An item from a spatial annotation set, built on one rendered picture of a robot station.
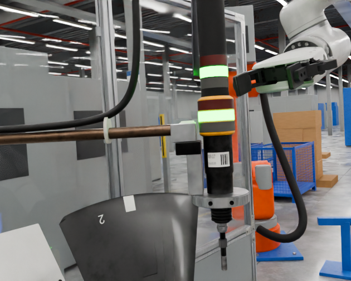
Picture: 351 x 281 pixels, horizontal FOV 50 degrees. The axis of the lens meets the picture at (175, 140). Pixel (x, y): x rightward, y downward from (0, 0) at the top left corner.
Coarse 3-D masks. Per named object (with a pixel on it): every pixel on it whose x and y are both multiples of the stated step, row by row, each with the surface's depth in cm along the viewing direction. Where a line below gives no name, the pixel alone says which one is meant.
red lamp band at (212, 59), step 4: (204, 56) 44; (208, 56) 44; (212, 56) 44; (216, 56) 44; (220, 56) 44; (224, 56) 44; (200, 60) 45; (204, 60) 44; (208, 60) 44; (212, 60) 44; (216, 60) 44; (220, 60) 44; (224, 60) 44; (200, 64) 45; (204, 64) 44; (208, 64) 44; (212, 64) 44; (216, 64) 44; (220, 64) 44; (224, 64) 44
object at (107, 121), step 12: (132, 0) 45; (132, 12) 46; (132, 60) 46; (132, 72) 46; (132, 84) 46; (132, 96) 46; (120, 108) 46; (72, 120) 47; (84, 120) 47; (96, 120) 47; (108, 120) 47; (0, 132) 48; (12, 132) 48
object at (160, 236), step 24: (72, 216) 60; (120, 216) 60; (144, 216) 60; (168, 216) 60; (192, 216) 60; (72, 240) 58; (96, 240) 57; (120, 240) 57; (144, 240) 56; (168, 240) 56; (192, 240) 57; (96, 264) 55; (120, 264) 54; (144, 264) 54; (168, 264) 53; (192, 264) 53
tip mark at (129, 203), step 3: (132, 195) 63; (126, 198) 62; (129, 198) 62; (132, 198) 62; (126, 201) 62; (129, 201) 62; (132, 201) 62; (126, 204) 62; (129, 204) 62; (132, 204) 62; (126, 207) 61; (129, 207) 61; (132, 207) 61; (126, 210) 61; (129, 210) 61; (132, 210) 61
